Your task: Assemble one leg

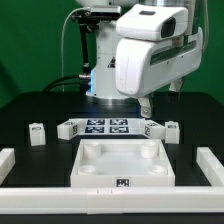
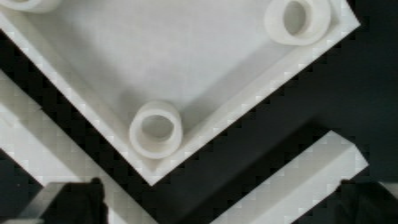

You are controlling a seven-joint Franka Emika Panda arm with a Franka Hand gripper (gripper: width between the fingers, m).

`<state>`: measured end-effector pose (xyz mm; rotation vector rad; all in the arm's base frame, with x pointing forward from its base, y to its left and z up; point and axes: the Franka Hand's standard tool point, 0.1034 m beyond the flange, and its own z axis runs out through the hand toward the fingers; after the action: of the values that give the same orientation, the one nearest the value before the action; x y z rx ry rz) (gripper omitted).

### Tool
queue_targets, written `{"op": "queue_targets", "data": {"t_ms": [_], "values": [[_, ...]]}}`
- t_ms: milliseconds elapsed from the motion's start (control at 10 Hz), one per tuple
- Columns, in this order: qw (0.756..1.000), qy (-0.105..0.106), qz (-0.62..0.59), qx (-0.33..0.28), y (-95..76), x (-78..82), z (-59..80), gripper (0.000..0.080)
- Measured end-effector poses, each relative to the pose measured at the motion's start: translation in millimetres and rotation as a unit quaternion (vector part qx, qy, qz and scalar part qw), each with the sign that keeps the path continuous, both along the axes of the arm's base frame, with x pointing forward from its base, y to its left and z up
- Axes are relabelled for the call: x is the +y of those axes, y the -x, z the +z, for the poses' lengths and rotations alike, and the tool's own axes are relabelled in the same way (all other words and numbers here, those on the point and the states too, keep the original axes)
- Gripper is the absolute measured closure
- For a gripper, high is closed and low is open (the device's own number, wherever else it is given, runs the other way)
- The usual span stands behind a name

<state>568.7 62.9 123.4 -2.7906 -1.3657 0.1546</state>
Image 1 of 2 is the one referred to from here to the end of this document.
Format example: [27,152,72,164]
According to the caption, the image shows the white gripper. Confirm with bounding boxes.
[115,28,203,118]

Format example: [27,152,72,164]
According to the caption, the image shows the white square table top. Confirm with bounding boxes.
[70,139,175,188]

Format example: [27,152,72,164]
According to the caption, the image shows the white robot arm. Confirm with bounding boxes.
[73,0,209,118]

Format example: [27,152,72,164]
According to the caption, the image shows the white sheet with tags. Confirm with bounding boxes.
[64,118,156,136]

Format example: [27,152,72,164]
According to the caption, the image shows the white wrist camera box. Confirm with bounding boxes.
[116,4,188,42]

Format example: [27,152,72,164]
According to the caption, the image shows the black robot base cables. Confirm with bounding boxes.
[41,74,92,94]

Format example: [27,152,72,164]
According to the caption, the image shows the white right fence rail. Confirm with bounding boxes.
[196,147,224,187]

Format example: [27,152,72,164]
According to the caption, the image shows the white fence rail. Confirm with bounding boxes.
[196,147,224,187]
[0,148,15,185]
[0,187,224,214]

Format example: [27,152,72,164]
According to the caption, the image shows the black camera stand pole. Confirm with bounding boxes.
[79,24,91,74]

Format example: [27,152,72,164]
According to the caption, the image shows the black camera on stand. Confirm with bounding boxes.
[71,6,122,22]

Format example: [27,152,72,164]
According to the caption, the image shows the grey camera cable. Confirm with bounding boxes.
[60,7,92,94]

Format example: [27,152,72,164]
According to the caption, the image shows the white front fence rail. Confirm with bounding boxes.
[0,187,224,214]

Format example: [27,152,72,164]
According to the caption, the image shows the white left fence rail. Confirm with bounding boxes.
[0,148,15,185]

